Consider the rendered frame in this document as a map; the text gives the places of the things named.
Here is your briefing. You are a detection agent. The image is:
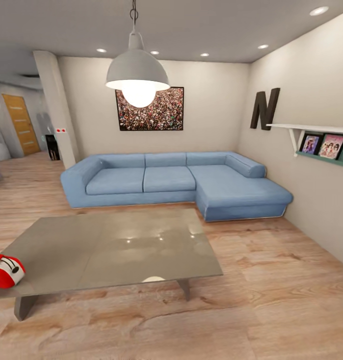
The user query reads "radio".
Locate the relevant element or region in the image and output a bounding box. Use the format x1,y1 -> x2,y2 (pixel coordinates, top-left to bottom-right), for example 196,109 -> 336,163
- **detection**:
0,254 -> 26,289

